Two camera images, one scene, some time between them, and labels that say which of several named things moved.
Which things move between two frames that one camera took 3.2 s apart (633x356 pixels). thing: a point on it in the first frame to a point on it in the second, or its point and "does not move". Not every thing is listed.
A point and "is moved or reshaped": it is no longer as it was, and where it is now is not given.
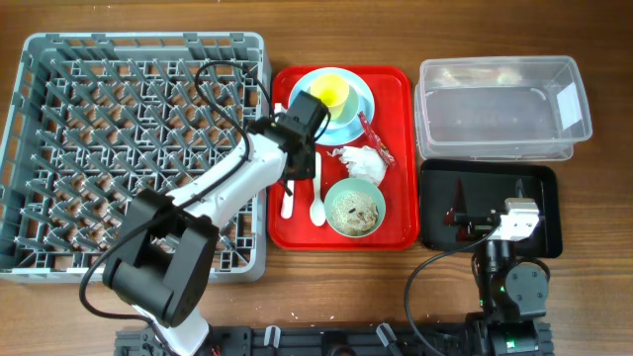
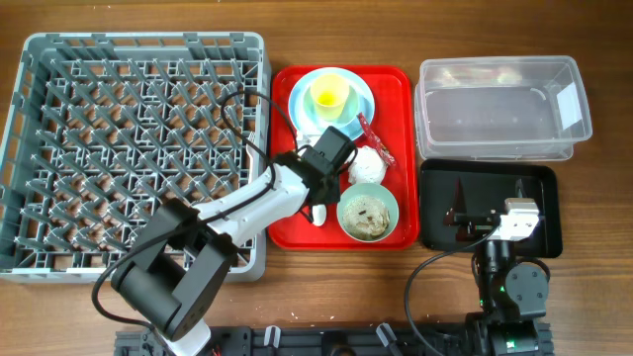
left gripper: x=309 y=167 to x=334 y=194
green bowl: x=355 y=208 is moved or reshaped
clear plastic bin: x=499 y=109 does not move
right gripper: x=457 y=216 does not move
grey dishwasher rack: x=90 y=120 does not move
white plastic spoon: x=317 y=214 does not move
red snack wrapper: x=375 y=138 does not move
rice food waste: x=353 y=213 is moved or reshaped
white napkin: x=362 y=162 does not move
